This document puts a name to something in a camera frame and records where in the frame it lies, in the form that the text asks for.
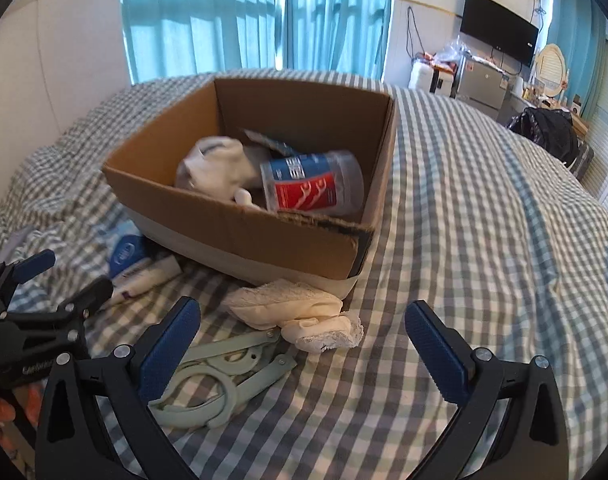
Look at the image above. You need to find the white mesh cloth bundle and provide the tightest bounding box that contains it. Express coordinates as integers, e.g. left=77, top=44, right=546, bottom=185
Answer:
left=175, top=136, right=271, bottom=208

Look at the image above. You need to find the cream lace cloth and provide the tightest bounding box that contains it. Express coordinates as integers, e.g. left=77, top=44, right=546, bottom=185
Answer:
left=221, top=280, right=363, bottom=354

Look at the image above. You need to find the clear bottle blue red label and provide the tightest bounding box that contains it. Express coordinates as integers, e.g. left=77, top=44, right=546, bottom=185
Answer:
left=261, top=151, right=365, bottom=217

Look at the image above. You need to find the person left hand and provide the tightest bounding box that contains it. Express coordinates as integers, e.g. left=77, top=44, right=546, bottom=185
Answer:
left=0, top=384, right=42, bottom=451

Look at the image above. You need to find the blue white tissue pack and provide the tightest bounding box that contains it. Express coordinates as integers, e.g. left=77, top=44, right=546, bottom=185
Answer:
left=108, top=233, right=147, bottom=280

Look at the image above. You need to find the white cream tube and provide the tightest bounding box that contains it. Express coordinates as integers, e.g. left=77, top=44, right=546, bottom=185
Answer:
left=106, top=256, right=181, bottom=307

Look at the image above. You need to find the pale green hanger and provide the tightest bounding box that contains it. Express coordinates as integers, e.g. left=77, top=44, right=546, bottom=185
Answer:
left=148, top=354, right=296, bottom=429
left=178, top=330, right=281, bottom=377

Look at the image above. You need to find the brown cardboard box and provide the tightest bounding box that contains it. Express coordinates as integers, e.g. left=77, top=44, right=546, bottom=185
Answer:
left=103, top=75, right=397, bottom=297

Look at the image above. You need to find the grey white checked bedsheet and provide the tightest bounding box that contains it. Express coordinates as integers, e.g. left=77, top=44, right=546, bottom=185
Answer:
left=0, top=70, right=608, bottom=479

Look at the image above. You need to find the blue window curtain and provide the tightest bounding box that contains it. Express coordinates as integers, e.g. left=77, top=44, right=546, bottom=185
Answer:
left=120, top=0, right=392, bottom=82

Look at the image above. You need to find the black jacket on chair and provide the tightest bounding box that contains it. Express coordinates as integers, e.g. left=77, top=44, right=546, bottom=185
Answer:
left=507, top=107, right=580, bottom=167

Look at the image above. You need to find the wooden dressing table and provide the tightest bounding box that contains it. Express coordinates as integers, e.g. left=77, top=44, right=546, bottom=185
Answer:
left=521, top=84, right=589, bottom=139

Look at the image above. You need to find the silver mini fridge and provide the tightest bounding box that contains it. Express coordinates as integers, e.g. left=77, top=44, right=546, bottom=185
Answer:
left=455, top=58, right=508, bottom=114

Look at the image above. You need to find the white oval mirror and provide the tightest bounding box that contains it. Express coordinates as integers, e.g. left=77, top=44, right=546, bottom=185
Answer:
left=534, top=44, right=569, bottom=98

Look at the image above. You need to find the white storage cabinet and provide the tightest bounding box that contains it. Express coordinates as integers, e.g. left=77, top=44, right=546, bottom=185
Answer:
left=408, top=58, right=455, bottom=96

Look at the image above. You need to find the clear plastic bag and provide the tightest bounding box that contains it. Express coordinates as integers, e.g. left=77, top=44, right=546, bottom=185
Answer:
left=423, top=38, right=471, bottom=66

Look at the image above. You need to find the blue corner curtain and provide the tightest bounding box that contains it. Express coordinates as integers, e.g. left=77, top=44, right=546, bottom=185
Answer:
left=548, top=0, right=607, bottom=120

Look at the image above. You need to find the black wall television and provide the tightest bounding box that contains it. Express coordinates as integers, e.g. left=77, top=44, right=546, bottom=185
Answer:
left=460, top=0, right=538, bottom=66

